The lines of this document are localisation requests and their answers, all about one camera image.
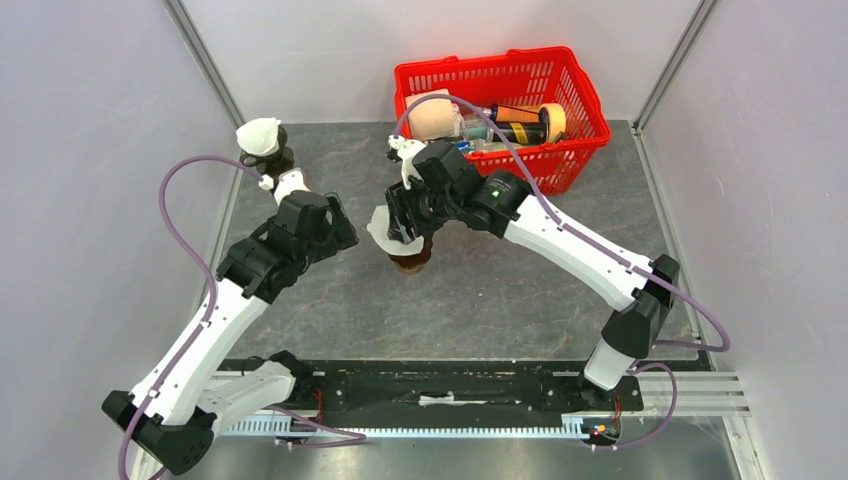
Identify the white cable duct strip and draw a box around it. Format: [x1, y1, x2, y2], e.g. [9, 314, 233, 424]
[223, 411, 612, 441]

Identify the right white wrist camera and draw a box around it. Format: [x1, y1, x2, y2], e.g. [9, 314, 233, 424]
[388, 135, 426, 191]

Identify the white paper coffee filter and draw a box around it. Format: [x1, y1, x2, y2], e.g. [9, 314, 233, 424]
[236, 117, 281, 157]

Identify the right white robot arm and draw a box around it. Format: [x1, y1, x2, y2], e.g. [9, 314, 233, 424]
[367, 136, 679, 409]

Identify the red plastic basket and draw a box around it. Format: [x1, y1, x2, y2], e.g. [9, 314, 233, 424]
[394, 46, 611, 195]

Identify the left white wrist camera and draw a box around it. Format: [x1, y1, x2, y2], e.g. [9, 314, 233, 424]
[258, 168, 309, 205]

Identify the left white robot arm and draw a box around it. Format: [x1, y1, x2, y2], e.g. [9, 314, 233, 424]
[102, 190, 358, 475]

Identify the clear plastic bottle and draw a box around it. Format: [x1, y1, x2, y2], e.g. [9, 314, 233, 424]
[459, 113, 494, 141]

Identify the beige paper roll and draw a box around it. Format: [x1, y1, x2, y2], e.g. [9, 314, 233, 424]
[407, 98, 463, 141]

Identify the black orange cylinder can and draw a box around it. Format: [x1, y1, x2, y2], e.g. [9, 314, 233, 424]
[489, 104, 546, 145]

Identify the purple cable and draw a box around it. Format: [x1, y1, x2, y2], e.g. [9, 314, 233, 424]
[117, 155, 368, 480]
[394, 93, 731, 453]

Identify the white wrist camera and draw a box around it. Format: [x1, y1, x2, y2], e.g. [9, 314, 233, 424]
[388, 135, 426, 191]
[258, 168, 309, 205]

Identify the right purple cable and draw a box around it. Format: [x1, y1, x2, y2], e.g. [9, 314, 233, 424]
[394, 93, 731, 453]

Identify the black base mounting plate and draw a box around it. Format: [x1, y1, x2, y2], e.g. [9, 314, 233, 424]
[280, 360, 644, 428]

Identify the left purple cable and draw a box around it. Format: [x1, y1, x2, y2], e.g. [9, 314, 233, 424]
[117, 155, 368, 480]

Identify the yellow masking tape roll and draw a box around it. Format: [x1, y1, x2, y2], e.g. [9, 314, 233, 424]
[539, 103, 567, 144]

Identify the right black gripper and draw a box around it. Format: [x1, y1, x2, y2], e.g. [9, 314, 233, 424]
[384, 174, 460, 244]

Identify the brown transparent dripper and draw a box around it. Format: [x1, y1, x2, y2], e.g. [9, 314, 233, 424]
[388, 237, 433, 267]

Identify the small glass beaker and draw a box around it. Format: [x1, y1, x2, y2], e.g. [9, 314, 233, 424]
[396, 264, 425, 275]

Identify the green transparent dripper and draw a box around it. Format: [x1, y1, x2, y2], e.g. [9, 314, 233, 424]
[239, 126, 294, 178]

